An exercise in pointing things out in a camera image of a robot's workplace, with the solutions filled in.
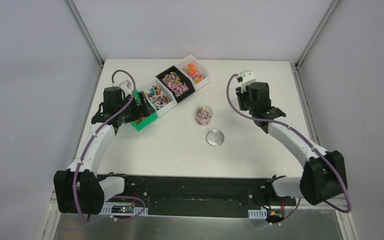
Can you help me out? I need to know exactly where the clear plastic jar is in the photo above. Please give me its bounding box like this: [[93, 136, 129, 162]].
[[195, 105, 213, 126]]

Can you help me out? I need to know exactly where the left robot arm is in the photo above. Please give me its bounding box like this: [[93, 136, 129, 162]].
[[53, 87, 155, 215]]

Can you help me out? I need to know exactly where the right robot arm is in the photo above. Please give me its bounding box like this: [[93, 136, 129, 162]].
[[235, 82, 349, 205]]

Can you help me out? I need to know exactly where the green candy bin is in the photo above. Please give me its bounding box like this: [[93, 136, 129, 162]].
[[131, 91, 158, 132]]

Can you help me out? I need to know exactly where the white lollipop bin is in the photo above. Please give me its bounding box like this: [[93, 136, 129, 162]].
[[139, 77, 178, 117]]

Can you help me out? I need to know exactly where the white gummy bin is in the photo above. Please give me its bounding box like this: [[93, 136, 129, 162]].
[[174, 55, 211, 91]]

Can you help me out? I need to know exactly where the black lollipop bin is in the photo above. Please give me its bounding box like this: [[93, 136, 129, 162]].
[[156, 65, 196, 103]]

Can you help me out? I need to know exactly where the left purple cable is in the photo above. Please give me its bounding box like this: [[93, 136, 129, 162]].
[[72, 69, 147, 223]]

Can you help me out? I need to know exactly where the purple cable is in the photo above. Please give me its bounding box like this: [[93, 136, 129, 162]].
[[225, 73, 353, 229], [72, 69, 147, 223]]

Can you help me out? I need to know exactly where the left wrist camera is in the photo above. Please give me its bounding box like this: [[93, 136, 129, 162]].
[[117, 80, 132, 97]]

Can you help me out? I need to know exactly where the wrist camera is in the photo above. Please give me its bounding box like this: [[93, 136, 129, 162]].
[[236, 69, 256, 93], [117, 80, 132, 97]]

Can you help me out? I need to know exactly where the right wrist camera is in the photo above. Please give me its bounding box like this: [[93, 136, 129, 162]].
[[236, 69, 256, 93]]

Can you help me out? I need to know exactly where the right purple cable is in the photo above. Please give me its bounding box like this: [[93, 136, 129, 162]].
[[225, 73, 353, 229]]

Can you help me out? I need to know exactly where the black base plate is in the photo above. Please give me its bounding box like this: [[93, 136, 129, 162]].
[[102, 174, 297, 218]]

